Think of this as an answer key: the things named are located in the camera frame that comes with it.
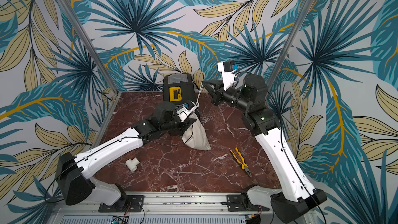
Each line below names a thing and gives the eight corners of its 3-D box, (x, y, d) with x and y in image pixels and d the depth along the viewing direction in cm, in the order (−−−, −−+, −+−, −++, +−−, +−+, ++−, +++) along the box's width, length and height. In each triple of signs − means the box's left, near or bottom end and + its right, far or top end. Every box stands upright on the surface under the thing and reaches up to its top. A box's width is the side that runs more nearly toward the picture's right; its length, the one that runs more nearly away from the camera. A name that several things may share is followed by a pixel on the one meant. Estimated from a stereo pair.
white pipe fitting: (126, 163, 87) (124, 161, 85) (135, 156, 90) (133, 154, 87) (132, 172, 84) (130, 170, 82) (142, 164, 87) (140, 162, 84)
